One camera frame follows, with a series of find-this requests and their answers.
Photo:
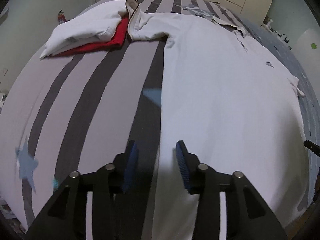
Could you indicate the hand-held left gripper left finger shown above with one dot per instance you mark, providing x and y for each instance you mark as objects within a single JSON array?
[{"x": 131, "y": 165}]

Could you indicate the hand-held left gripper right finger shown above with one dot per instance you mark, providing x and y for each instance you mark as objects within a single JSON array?
[{"x": 182, "y": 165}]

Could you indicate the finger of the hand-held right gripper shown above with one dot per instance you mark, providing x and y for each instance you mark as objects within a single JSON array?
[{"x": 312, "y": 147}]

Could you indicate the white polo shirt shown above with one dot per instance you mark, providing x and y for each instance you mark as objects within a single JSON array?
[{"x": 212, "y": 92}]

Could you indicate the bed with striped star sheet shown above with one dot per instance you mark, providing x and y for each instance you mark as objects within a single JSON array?
[{"x": 100, "y": 92}]

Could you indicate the white headboard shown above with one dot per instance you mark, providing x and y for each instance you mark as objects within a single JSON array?
[{"x": 305, "y": 55}]

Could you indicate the white nightstand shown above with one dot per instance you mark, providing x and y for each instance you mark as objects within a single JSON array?
[{"x": 275, "y": 30}]

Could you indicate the folded red garment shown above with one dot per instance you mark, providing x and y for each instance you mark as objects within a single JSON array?
[{"x": 112, "y": 37}]

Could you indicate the folded white garment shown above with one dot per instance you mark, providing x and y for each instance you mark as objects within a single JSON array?
[{"x": 82, "y": 27}]

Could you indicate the red fire extinguisher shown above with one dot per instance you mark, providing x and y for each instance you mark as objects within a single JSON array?
[{"x": 61, "y": 17}]

